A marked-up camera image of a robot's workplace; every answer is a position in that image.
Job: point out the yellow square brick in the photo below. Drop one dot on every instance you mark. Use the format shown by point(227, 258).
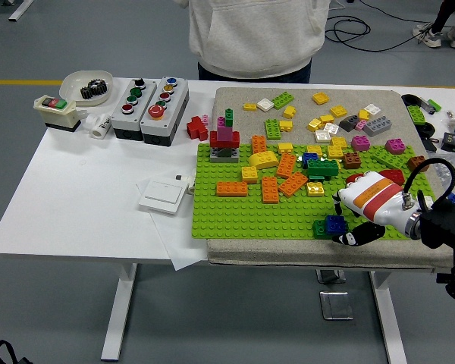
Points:
point(321, 98)
point(315, 189)
point(314, 149)
point(285, 147)
point(250, 107)
point(249, 174)
point(286, 126)
point(339, 142)
point(363, 115)
point(335, 151)
point(337, 110)
point(327, 119)
point(289, 112)
point(314, 124)

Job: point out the red curved brick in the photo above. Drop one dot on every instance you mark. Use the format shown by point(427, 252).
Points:
point(352, 178)
point(396, 176)

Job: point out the small black bracket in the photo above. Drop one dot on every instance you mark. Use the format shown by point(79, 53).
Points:
point(432, 144)

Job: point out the small dark green tower brick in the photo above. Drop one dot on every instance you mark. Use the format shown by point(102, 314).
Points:
point(229, 115)

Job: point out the lime green long brick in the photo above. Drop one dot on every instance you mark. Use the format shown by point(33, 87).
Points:
point(282, 100)
point(388, 157)

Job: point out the grey four-button box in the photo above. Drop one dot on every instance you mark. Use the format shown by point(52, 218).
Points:
point(144, 106)

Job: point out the white wall switch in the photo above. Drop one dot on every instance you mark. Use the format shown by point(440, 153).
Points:
point(161, 196)

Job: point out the white square flat brick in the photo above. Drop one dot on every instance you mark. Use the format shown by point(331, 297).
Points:
point(322, 136)
point(330, 128)
point(265, 104)
point(372, 109)

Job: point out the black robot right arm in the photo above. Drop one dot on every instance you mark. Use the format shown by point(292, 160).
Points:
point(443, 227)

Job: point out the small green block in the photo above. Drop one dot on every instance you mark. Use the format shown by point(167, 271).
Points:
point(434, 103)

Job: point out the red cross-shaped brick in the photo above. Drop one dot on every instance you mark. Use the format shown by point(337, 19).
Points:
point(195, 129)

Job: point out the robot right hand white shell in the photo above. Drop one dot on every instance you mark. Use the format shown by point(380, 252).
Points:
point(379, 201)

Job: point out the brown square brick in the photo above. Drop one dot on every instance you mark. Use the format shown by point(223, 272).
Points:
point(352, 161)
point(417, 163)

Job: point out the white pipe fitting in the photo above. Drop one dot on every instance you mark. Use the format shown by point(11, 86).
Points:
point(100, 127)

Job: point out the blue square brick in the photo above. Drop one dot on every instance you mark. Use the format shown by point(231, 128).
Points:
point(309, 156)
point(335, 223)

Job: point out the small pink tower brick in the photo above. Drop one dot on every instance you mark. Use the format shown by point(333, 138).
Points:
point(220, 121)

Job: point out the white table leg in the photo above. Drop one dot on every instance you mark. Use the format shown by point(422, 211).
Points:
point(117, 314)
point(390, 322)

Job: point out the red wide tower brick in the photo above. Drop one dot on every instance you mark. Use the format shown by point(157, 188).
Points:
point(217, 139)

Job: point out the dark green long brick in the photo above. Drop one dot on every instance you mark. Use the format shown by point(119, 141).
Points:
point(319, 229)
point(322, 167)

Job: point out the silver floor socket plate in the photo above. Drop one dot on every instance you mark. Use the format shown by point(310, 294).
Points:
point(336, 305)
point(330, 276)

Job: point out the white bowl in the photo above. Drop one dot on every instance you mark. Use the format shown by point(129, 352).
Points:
point(72, 83)

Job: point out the grey emergency stop button box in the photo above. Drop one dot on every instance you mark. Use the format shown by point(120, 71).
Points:
point(174, 110)

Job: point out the yellow curved brick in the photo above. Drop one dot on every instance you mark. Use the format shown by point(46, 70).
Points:
point(263, 160)

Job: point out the orange long brick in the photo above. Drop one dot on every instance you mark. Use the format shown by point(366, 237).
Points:
point(286, 165)
point(227, 188)
point(292, 184)
point(270, 189)
point(258, 144)

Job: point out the dark olive tower brick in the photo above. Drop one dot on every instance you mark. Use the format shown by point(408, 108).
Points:
point(223, 152)

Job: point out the dark grey sloped brick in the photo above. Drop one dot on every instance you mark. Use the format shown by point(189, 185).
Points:
point(348, 123)

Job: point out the cream red-green switch box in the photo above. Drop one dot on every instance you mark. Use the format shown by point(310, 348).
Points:
point(57, 113)

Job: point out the grey tower base brick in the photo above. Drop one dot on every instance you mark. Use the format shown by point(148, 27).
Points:
point(216, 157)

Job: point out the background person white sneakers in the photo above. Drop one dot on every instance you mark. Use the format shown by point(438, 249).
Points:
point(432, 36)

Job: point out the black gear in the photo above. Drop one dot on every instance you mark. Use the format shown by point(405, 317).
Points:
point(100, 88)
point(87, 93)

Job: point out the light grey long brick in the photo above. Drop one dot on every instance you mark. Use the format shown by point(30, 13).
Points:
point(377, 126)

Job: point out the white plug piece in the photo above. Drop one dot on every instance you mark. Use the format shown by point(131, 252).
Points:
point(190, 189)

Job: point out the lime green medium brick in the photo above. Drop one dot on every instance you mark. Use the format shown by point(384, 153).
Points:
point(272, 129)
point(415, 113)

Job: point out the lime green studded baseplate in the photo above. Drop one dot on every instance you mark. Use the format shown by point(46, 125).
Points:
point(250, 220)

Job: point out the white background table frame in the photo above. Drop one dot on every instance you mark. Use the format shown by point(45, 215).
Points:
point(21, 9)

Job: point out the grey-brown foam mat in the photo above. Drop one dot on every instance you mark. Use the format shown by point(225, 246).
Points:
point(242, 95)

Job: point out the pink square brick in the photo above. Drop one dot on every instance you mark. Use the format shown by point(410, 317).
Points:
point(360, 143)
point(395, 146)

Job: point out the silver cylinder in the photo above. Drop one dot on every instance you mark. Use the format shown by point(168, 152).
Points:
point(426, 107)

